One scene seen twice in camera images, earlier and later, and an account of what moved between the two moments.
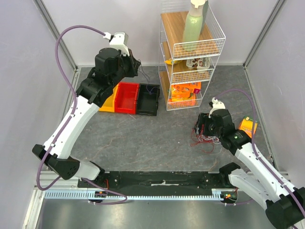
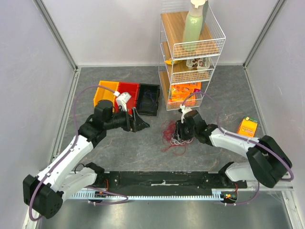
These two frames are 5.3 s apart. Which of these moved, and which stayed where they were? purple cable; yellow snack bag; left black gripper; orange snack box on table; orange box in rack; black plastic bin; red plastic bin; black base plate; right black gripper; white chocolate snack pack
Moved: left black gripper; right black gripper; purple cable
Stayed: orange snack box on table; yellow snack bag; black plastic bin; red plastic bin; white chocolate snack pack; black base plate; orange box in rack
